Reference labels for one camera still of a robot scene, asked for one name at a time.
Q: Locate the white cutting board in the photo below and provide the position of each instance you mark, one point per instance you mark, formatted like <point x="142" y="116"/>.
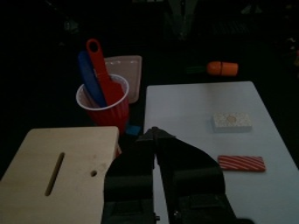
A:
<point x="187" y="105"/>

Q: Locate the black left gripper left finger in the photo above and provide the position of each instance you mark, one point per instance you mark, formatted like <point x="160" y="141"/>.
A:
<point x="128" y="180"/>

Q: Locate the red plastic cup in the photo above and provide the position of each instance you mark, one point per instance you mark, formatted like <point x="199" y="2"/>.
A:
<point x="111" y="116"/>

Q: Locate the white toy rice block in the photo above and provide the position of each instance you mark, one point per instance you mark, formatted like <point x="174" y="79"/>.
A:
<point x="234" y="124"/>

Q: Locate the wooden box with red front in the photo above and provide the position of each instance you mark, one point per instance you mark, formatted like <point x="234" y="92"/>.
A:
<point x="86" y="151"/>

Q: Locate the orange toy carrot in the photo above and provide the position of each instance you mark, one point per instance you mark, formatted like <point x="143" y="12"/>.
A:
<point x="223" y="68"/>

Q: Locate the clear plastic container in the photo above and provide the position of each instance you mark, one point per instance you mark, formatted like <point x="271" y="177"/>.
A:
<point x="130" y="70"/>

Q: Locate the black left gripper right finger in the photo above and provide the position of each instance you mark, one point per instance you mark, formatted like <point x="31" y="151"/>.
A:
<point x="191" y="180"/>

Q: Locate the blue toy spatula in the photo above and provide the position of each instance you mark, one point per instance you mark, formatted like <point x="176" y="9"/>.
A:
<point x="90" y="78"/>

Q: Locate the red toy spatula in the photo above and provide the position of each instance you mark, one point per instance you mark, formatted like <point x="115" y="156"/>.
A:
<point x="103" y="73"/>

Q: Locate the small blue block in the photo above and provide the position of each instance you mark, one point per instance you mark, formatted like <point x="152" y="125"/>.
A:
<point x="132" y="130"/>

